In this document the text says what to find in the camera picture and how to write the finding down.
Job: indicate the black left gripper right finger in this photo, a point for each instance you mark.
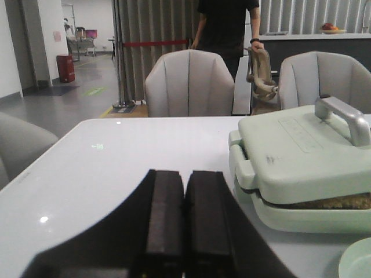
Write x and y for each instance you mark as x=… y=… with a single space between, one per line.
x=220 y=239

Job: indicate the red trash bin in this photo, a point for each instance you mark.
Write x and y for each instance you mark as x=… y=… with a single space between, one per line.
x=65 y=68

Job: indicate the mint green round plate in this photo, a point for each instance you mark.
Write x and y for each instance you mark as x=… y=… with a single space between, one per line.
x=355 y=260

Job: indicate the mint green sandwich maker lid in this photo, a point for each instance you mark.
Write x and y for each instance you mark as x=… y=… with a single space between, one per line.
x=303 y=154

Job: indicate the dark grey kitchen counter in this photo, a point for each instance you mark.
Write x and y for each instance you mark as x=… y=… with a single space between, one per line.
x=281 y=47

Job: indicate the grey chair at left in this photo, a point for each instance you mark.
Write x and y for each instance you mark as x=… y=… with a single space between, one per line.
x=21 y=144

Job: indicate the mint green breakfast maker base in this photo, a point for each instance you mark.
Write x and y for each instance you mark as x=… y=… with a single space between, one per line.
x=305 y=220

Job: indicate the white bread slice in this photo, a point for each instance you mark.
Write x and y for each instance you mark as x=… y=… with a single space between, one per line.
x=359 y=201

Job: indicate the person in black shirt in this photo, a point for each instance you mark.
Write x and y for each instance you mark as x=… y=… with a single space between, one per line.
x=221 y=29

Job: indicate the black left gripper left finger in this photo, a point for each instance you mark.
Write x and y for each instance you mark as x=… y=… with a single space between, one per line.
x=142 y=237

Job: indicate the grey upholstered chair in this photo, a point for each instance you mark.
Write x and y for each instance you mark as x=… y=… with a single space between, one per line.
x=189 y=83
x=305 y=77

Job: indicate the right grey upholstered chair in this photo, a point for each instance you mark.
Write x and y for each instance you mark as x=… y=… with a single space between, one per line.
x=305 y=77

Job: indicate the red barrier belt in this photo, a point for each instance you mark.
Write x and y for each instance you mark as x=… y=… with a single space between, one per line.
x=155 y=43

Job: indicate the left grey upholstered chair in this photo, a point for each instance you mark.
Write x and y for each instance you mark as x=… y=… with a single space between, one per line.
x=189 y=83

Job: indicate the fruit bowl on counter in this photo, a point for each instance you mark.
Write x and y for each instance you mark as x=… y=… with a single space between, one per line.
x=329 y=28

